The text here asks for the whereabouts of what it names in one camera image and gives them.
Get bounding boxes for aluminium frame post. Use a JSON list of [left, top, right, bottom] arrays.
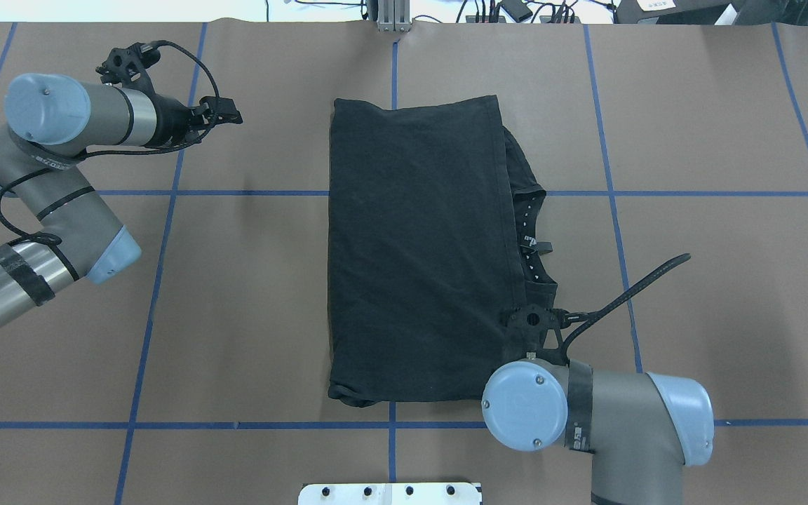
[[365, 0, 412, 33]]

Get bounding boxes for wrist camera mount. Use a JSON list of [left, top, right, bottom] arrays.
[[498, 304, 592, 365], [95, 43, 161, 97]]

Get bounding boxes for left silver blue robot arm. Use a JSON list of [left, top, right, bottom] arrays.
[[0, 70, 243, 328]]

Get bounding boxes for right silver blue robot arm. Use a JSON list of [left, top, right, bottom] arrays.
[[481, 358, 715, 504]]

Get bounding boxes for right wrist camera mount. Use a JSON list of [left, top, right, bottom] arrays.
[[498, 304, 592, 365]]

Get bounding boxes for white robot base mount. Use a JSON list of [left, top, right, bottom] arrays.
[[297, 482, 484, 504]]

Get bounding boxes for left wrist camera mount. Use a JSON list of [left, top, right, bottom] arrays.
[[95, 43, 161, 97]]

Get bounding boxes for black graphic t-shirt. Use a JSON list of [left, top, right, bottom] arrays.
[[328, 95, 558, 408]]

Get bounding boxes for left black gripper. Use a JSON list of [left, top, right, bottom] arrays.
[[153, 95, 243, 148]]

